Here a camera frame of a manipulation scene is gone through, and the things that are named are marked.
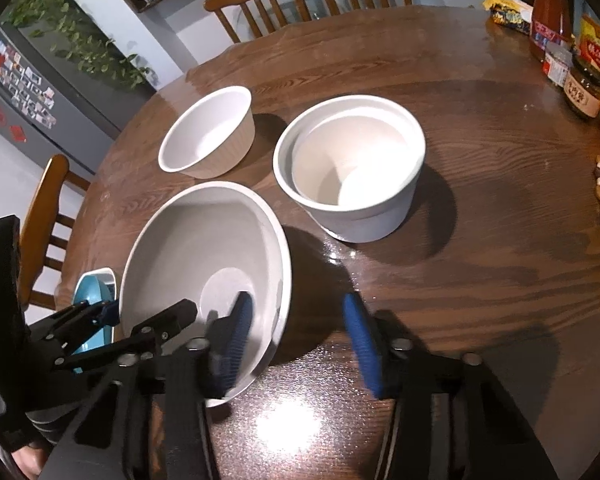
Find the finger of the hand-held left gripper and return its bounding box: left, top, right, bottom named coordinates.
left=55, top=298, right=199, bottom=373
left=27, top=299, right=120, bottom=356

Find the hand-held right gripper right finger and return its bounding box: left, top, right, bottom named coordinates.
left=343, top=291, right=561, bottom=480

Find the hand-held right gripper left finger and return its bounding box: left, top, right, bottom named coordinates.
left=42, top=292, right=253, bottom=480

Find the plain blue square plate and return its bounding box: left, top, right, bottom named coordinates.
left=55, top=270, right=118, bottom=376

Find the large white bowl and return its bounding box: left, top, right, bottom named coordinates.
left=118, top=181, right=293, bottom=408

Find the small white bowl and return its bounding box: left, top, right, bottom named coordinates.
left=291, top=109, right=423, bottom=209
left=273, top=95, right=426, bottom=244

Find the ribbed white bowl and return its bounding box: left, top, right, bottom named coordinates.
left=158, top=86, right=256, bottom=180

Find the person's left forearm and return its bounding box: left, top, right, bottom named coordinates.
left=0, top=405, right=81, bottom=480

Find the grey refrigerator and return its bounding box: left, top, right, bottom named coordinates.
left=0, top=22, right=123, bottom=186

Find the cluster of fridge photo magnets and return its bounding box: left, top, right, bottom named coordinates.
left=0, top=42, right=58, bottom=128

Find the trailing ivy plant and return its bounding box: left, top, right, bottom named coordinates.
left=2, top=0, right=158, bottom=92

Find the brown glass jar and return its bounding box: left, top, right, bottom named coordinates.
left=563, top=55, right=600, bottom=121

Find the small white label jar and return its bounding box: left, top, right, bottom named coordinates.
left=541, top=42, right=574, bottom=86

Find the yellow snack packet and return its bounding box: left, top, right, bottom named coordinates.
left=482, top=0, right=534, bottom=37

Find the yellow label sauce bottle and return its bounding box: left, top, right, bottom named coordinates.
left=572, top=12, right=600, bottom=73

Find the red sauce bottle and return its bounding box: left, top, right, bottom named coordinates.
left=529, top=0, right=577, bottom=63

